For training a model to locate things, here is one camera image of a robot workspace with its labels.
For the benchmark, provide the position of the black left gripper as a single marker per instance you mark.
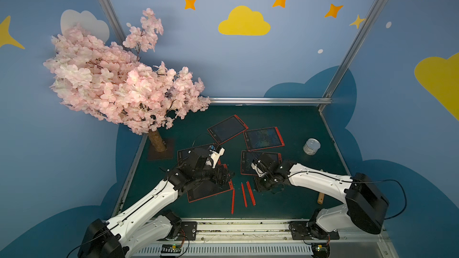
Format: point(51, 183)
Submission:
point(220, 174)

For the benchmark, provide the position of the red tablet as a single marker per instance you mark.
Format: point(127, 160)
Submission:
point(184, 153)
point(227, 129)
point(247, 157)
point(208, 189)
point(260, 139)

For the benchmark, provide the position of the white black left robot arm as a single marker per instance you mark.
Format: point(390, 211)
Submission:
point(145, 221)

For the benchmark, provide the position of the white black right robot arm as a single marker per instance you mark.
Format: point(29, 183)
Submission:
point(362, 204)

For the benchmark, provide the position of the red stylus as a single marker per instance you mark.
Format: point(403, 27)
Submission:
point(249, 188)
point(244, 194)
point(233, 201)

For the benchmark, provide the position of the red stylus leftmost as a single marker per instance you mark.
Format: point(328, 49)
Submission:
point(233, 201)

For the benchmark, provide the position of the silver tin can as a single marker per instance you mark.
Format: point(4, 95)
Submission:
point(311, 146)

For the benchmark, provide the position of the small circuit board left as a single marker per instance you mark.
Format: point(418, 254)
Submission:
point(170, 250)

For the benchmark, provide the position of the small circuit board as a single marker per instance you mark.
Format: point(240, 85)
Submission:
point(320, 251)
point(170, 250)

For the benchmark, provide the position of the small circuit board right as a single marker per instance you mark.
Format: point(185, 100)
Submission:
point(320, 251)

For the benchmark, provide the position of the pink cherry blossom tree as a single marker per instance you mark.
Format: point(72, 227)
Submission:
point(111, 83)

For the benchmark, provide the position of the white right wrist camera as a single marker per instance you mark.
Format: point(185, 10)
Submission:
point(259, 168)

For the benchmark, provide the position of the green rake wooden handle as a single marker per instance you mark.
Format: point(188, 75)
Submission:
point(320, 198)

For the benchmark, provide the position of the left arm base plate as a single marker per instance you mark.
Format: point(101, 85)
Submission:
point(186, 230)

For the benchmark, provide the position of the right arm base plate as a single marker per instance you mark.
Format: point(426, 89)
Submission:
point(304, 230)

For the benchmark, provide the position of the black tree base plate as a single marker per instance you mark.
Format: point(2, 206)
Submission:
point(168, 154)

